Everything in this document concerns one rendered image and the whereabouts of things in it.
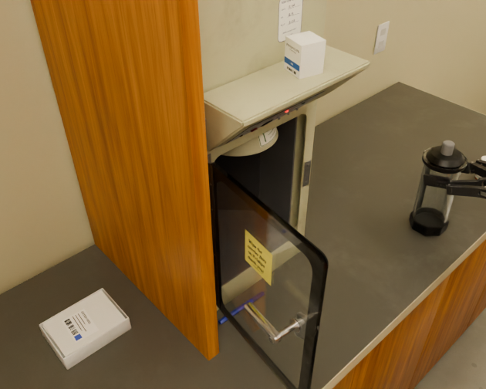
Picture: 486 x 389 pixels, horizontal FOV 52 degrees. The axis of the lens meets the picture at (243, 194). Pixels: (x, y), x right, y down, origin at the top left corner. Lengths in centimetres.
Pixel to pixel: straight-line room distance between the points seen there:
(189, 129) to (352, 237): 79
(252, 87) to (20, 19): 51
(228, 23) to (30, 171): 64
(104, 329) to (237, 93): 61
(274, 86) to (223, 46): 11
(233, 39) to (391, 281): 75
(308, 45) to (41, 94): 61
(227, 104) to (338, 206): 77
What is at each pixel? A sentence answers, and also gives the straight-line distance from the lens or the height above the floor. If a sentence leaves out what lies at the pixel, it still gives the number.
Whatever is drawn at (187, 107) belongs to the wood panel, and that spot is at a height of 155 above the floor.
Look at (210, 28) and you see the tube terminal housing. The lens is 82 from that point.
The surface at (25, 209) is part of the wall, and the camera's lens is 131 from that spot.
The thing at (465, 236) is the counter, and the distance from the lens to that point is 151.
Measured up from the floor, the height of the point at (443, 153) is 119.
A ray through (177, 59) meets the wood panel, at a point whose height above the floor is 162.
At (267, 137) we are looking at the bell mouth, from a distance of 105.
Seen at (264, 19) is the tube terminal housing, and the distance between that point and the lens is 90.
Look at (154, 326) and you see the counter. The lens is 121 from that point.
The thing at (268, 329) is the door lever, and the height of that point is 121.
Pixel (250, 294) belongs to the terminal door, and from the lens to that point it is 97.
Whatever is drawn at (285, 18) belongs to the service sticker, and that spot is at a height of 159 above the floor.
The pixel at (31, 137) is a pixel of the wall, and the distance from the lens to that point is 123.
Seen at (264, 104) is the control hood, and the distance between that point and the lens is 81.
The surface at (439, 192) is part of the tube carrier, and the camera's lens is 138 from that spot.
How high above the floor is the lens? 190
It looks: 39 degrees down
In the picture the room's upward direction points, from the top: straight up
